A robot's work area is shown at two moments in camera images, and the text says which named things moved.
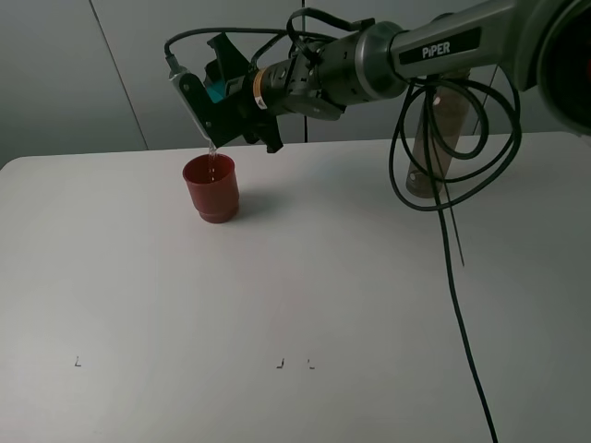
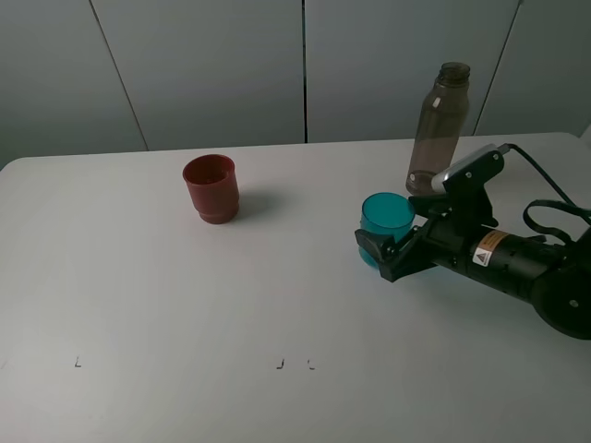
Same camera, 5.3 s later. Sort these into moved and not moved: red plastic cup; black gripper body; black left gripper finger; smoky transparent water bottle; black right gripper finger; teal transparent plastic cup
Moved: teal transparent plastic cup; black gripper body; black left gripper finger; black right gripper finger
Not moved: red plastic cup; smoky transparent water bottle
